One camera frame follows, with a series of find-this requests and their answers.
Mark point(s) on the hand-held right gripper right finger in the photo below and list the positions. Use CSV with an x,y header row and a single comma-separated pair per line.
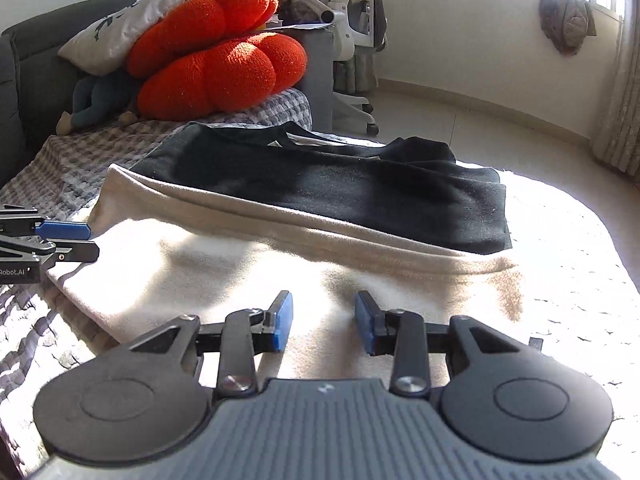
x,y
365,322

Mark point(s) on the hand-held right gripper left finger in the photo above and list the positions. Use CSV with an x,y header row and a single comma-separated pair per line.
x,y
282,322

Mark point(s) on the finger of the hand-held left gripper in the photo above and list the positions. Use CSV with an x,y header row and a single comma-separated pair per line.
x,y
65,231
75,251

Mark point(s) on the cream shirt with black sleeves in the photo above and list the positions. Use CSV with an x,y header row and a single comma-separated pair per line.
x,y
200,260

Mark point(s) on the grey checkered quilt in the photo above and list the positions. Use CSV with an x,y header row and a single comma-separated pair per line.
x,y
65,160

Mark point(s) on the blue plush toy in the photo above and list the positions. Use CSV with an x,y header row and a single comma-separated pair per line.
x,y
100,102

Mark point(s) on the dark grey sofa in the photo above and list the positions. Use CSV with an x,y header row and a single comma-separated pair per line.
x,y
35,60

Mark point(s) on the white printed pillow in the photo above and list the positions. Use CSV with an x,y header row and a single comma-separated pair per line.
x,y
130,25

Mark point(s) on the orange flower cushion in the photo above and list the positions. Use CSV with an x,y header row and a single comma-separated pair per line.
x,y
215,70

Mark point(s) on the grey side table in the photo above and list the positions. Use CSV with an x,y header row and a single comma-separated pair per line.
x,y
317,75

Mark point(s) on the white paper sheet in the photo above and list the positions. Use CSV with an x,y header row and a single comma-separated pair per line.
x,y
305,25

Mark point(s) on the white office chair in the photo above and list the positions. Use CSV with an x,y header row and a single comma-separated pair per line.
x,y
350,20

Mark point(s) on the beige curtain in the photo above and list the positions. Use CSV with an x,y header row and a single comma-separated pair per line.
x,y
622,100

